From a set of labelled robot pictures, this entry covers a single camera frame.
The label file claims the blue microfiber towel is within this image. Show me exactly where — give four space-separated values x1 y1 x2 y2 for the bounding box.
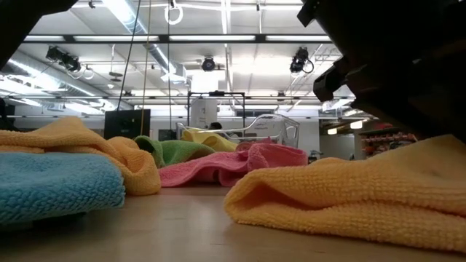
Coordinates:
0 151 127 223

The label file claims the green microfiber towel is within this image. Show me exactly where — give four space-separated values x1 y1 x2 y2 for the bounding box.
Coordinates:
133 135 216 168

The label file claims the yellow microfiber towel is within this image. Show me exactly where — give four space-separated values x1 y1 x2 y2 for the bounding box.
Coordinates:
181 127 238 153

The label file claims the black monitor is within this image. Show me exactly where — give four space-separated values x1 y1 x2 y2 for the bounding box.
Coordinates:
104 108 151 141

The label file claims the orange microfiber towel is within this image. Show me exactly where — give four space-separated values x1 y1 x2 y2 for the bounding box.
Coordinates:
0 116 162 197
224 134 466 254

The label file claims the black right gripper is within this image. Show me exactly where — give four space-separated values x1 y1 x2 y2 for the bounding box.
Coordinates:
296 0 466 143

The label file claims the grey ceiling duct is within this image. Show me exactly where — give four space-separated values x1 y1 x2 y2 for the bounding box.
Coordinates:
0 50 134 111

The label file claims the black hanging cable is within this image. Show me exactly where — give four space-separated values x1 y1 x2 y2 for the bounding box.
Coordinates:
116 0 142 111

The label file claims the yellow hanging cord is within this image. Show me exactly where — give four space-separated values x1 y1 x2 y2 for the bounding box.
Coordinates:
140 0 152 141

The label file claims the shelf rack with orange bins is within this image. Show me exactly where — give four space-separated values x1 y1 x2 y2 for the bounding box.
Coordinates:
358 125 418 157

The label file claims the clear plastic bin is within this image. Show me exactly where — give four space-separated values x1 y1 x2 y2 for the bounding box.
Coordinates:
175 114 301 149

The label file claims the white hanging cable loop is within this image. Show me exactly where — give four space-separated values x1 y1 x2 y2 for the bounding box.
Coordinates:
163 2 184 25

